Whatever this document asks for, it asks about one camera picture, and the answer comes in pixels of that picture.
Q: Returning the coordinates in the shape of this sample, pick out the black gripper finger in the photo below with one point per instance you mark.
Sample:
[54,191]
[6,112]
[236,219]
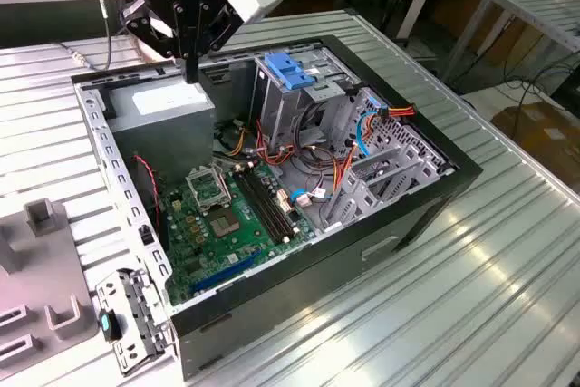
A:
[195,42]
[142,33]

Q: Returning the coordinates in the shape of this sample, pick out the grey metal disk bay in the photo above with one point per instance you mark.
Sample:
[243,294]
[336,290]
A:
[358,194]

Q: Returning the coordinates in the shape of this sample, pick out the blue plastic bay latch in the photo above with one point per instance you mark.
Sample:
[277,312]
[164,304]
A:
[283,67]

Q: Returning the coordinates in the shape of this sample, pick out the grey power supply unit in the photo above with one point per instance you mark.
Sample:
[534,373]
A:
[163,142]

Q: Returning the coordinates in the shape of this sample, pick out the grey metal drive cage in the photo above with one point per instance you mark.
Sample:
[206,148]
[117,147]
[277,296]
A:
[281,110]

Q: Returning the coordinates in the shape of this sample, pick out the black RAM slot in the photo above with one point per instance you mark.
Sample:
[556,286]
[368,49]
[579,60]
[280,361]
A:
[274,206]
[268,206]
[262,206]
[256,206]

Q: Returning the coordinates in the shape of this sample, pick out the small black case clip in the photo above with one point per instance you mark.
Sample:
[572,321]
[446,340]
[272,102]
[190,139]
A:
[146,236]

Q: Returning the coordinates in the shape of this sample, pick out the green motherboard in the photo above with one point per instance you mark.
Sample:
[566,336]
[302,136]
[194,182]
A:
[235,246]

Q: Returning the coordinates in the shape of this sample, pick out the blue expansion slot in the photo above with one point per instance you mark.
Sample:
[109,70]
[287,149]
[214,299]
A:
[226,271]

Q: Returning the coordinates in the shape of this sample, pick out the black open PC case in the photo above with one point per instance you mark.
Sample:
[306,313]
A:
[317,269]

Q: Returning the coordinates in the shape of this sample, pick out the grey parts rack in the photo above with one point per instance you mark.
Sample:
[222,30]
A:
[41,278]

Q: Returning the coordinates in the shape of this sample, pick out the black teal latch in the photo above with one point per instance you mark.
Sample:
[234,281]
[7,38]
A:
[109,326]

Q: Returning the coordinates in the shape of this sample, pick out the small metal slat table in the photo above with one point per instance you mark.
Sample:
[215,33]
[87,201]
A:
[534,11]

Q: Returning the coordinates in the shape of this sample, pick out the brown cardboard box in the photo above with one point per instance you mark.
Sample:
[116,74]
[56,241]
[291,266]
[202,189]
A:
[544,147]

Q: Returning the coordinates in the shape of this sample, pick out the grey metal slot bracket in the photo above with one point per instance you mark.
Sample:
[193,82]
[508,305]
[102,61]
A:
[106,296]

